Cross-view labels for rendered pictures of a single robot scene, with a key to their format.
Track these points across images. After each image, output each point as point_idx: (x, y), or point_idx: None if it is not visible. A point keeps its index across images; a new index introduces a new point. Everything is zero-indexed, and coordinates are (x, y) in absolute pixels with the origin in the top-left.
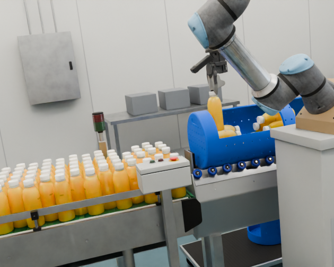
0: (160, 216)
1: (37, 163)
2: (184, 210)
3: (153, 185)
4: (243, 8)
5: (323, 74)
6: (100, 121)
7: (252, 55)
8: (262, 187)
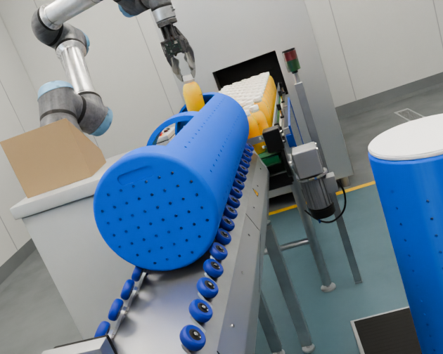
0: None
1: (252, 91)
2: None
3: None
4: (38, 39)
5: (39, 115)
6: (284, 61)
7: (66, 74)
8: None
